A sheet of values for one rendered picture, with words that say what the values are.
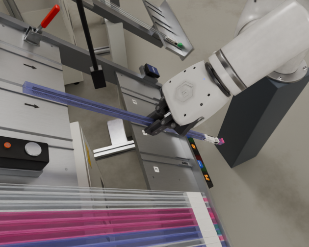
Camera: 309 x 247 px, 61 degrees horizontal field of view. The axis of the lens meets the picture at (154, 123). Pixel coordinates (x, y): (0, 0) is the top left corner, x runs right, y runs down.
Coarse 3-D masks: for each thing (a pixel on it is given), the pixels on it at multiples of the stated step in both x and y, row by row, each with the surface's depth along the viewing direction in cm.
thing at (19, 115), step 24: (0, 24) 58; (0, 48) 53; (24, 48) 58; (48, 48) 64; (0, 72) 50; (24, 72) 54; (48, 72) 59; (0, 96) 47; (24, 96) 50; (0, 120) 44; (24, 120) 47; (48, 120) 51; (48, 144) 48; (72, 144) 52; (48, 168) 45; (72, 168) 48
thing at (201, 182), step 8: (160, 88) 92; (184, 136) 80; (184, 144) 79; (184, 152) 79; (192, 152) 77; (192, 160) 76; (192, 168) 76; (200, 168) 75; (200, 176) 73; (200, 184) 73; (208, 192) 70; (208, 200) 70; (216, 208) 68; (216, 216) 67; (224, 232) 65; (224, 240) 64
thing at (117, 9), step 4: (100, 0) 80; (104, 0) 80; (108, 0) 82; (108, 4) 82; (112, 4) 82; (112, 8) 83; (116, 8) 83; (120, 8) 84; (120, 12) 85; (124, 12) 85; (128, 12) 87; (128, 16) 87; (132, 16) 88; (136, 20) 89; (140, 20) 90; (140, 24) 91; (144, 24) 91; (148, 28) 93; (152, 28) 94; (156, 32) 96; (160, 32) 97; (164, 36) 98; (180, 44) 104
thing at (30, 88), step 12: (24, 84) 37; (36, 84) 38; (36, 96) 38; (48, 96) 38; (60, 96) 39; (72, 96) 41; (84, 108) 43; (96, 108) 44; (108, 108) 46; (132, 120) 49; (144, 120) 51; (192, 132) 62
